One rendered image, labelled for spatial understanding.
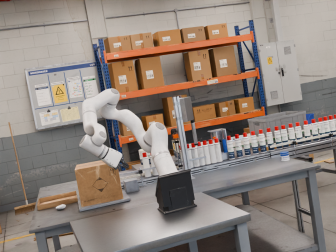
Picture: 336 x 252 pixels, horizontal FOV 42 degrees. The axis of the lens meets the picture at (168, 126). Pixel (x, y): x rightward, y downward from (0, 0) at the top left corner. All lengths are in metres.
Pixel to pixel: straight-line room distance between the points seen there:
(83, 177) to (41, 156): 4.67
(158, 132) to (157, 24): 5.57
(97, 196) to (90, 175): 0.16
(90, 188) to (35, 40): 4.98
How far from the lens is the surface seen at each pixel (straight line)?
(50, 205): 3.50
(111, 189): 3.19
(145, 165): 3.62
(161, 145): 2.84
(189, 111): 3.57
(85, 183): 3.18
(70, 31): 7.94
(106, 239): 2.48
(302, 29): 9.70
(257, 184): 3.29
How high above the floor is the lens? 1.58
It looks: 5 degrees down
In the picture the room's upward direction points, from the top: 9 degrees counter-clockwise
